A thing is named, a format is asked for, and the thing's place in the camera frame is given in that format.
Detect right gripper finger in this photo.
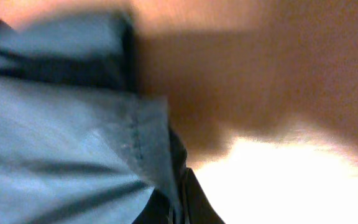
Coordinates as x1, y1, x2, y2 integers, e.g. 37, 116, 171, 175
133, 168, 224, 224

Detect navy blue shorts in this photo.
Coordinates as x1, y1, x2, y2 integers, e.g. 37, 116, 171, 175
0, 12, 179, 223

